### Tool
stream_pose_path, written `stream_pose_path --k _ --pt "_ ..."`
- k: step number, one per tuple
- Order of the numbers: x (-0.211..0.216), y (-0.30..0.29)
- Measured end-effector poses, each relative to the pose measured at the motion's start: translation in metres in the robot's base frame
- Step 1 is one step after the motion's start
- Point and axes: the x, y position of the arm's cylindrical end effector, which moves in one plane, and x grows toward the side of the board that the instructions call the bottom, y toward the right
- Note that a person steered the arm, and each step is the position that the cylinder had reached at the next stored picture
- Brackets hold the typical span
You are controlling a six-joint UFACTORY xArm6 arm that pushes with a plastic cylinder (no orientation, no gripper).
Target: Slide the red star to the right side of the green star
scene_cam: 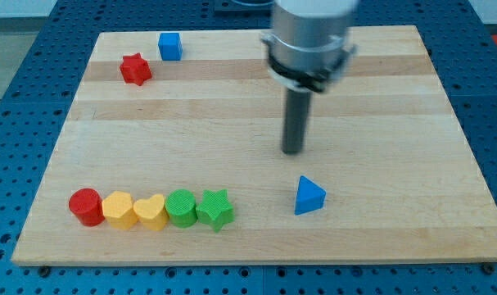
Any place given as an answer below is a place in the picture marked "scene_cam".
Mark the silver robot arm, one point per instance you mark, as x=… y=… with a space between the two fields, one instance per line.
x=307 y=45

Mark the red star block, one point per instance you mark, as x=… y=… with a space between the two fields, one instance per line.
x=135 y=69

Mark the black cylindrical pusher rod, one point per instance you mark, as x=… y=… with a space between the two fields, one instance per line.
x=295 y=120

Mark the blue triangle block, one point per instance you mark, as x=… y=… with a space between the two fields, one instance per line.
x=309 y=196

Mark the yellow hexagon block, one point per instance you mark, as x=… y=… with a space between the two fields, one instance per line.
x=118 y=211

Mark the yellow heart block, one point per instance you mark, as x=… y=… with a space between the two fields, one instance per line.
x=151 y=212

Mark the green cylinder block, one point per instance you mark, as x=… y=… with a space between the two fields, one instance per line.
x=181 y=208

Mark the wooden board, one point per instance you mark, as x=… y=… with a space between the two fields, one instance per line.
x=384 y=143

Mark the green star block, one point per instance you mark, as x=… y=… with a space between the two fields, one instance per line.
x=215 y=209

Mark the red cylinder block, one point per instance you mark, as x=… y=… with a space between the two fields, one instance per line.
x=86 y=205

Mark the blue cube block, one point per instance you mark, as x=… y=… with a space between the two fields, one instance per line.
x=170 y=46

